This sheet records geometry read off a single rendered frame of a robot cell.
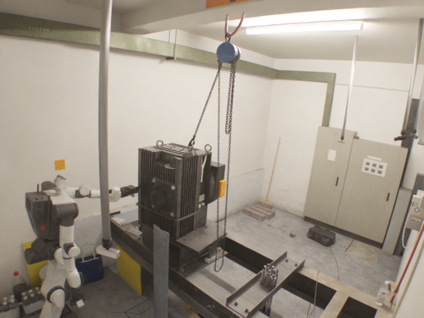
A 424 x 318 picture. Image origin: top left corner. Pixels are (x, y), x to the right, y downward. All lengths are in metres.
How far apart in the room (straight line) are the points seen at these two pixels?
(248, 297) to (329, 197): 2.95
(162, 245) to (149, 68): 2.01
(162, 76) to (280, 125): 2.68
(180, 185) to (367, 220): 3.33
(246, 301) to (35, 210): 1.60
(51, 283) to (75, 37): 2.05
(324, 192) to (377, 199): 0.87
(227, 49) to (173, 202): 1.24
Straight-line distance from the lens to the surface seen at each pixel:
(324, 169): 4.69
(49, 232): 2.05
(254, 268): 2.92
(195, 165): 2.22
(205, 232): 2.47
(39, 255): 2.13
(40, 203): 1.95
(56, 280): 2.32
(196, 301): 2.46
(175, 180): 2.12
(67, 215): 1.85
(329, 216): 4.87
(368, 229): 4.75
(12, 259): 3.12
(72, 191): 2.24
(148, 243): 2.71
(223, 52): 2.01
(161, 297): 2.57
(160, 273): 2.41
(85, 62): 2.91
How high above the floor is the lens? 2.13
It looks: 14 degrees down
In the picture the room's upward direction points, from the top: 5 degrees clockwise
